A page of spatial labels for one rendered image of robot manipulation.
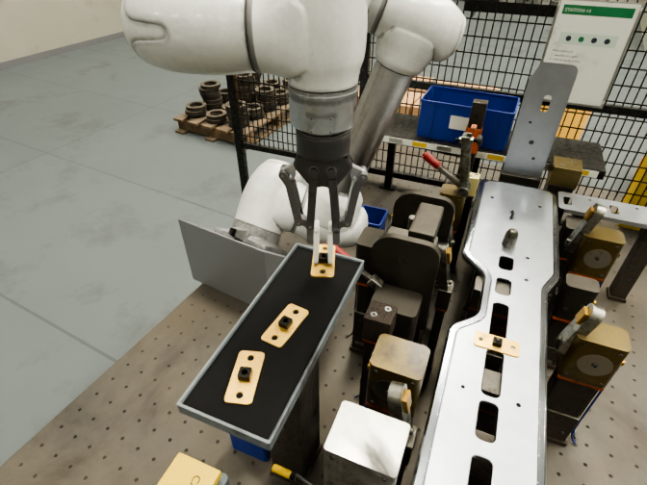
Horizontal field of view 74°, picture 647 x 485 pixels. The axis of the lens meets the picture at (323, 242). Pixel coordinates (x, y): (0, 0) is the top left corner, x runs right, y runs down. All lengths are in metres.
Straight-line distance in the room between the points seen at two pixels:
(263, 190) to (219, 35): 0.80
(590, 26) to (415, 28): 0.74
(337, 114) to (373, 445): 0.43
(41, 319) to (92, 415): 1.46
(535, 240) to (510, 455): 0.60
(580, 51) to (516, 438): 1.23
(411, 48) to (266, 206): 0.58
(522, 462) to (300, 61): 0.66
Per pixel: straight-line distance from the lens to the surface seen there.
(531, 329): 0.98
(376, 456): 0.63
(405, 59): 1.08
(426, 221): 0.87
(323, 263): 0.72
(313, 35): 0.52
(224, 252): 1.28
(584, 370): 1.01
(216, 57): 0.55
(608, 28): 1.68
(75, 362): 2.37
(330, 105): 0.55
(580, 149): 1.70
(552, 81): 1.41
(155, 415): 1.20
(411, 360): 0.76
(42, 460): 1.25
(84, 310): 2.61
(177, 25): 0.55
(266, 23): 0.53
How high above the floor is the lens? 1.68
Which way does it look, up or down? 38 degrees down
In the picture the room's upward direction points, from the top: straight up
